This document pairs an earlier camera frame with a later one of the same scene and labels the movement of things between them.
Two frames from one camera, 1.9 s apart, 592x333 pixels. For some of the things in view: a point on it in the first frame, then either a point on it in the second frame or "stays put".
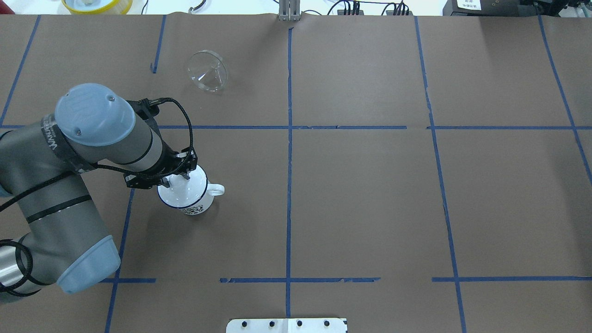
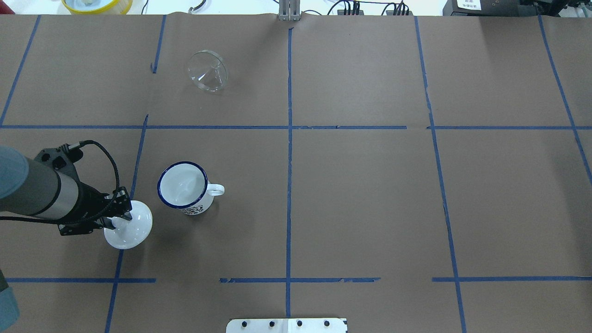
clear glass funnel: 208,70 stays put
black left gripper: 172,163 -> 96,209
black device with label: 500,8 stays put
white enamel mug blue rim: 193,196 stays put
